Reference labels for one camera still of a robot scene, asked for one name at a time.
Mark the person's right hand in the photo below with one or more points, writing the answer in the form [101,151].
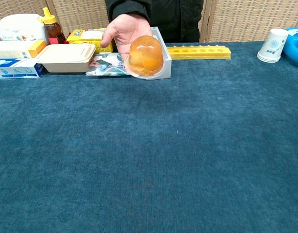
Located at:
[125,31]

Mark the bun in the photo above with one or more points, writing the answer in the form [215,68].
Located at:
[145,57]

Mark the person's right forearm black sleeve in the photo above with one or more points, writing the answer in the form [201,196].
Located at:
[125,8]

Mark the person's black jacket torso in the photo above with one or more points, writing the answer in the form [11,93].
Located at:
[178,17]

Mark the yellow snack package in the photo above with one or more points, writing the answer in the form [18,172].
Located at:
[88,36]

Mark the teal and white pouch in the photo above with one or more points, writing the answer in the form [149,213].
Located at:
[107,66]

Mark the grey power strip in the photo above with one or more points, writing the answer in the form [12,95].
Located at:
[167,65]

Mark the beige lidded lunch box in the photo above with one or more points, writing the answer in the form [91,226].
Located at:
[66,58]

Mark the small red box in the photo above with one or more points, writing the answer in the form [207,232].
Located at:
[55,40]

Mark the honey bottle yellow cap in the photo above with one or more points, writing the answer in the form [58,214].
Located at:
[52,28]

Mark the yellow block with holes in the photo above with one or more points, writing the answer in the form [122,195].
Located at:
[199,53]

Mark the white wet wipes tub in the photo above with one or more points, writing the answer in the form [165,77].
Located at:
[20,28]

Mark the white and orange carton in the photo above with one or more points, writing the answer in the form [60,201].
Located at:
[12,49]

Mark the blue and white box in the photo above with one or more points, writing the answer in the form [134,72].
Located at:
[15,69]

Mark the blue table cloth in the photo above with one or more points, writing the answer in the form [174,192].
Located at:
[148,150]

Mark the woven folding screen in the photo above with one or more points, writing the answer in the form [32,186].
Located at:
[248,19]

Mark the white paper cup stack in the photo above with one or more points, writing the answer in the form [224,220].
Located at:
[272,46]

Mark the blue detergent pump bottle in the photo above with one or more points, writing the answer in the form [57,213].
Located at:
[295,48]

